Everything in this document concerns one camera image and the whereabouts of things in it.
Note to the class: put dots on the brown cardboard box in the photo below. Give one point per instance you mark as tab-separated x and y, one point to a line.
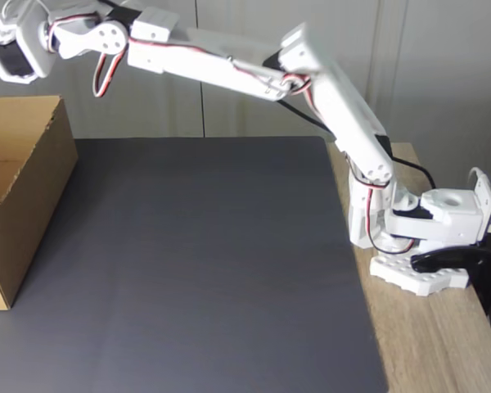
37	196

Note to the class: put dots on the dark grey mat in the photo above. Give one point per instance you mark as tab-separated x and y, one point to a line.
168	307

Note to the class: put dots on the black table clamp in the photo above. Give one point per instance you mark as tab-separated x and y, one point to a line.
483	266

